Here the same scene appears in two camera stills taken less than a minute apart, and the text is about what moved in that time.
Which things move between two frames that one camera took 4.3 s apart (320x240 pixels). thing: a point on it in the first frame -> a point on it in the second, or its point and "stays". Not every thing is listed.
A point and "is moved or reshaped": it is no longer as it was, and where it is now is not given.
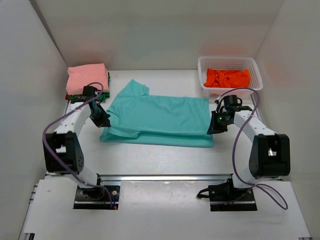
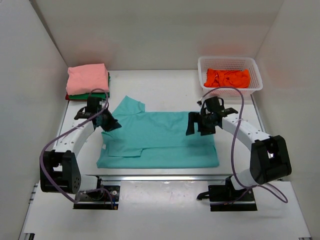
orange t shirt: [227, 78] stays
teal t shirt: [137, 119] is moved or reshaped
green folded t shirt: [105, 95] stays
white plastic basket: [219, 74] stays
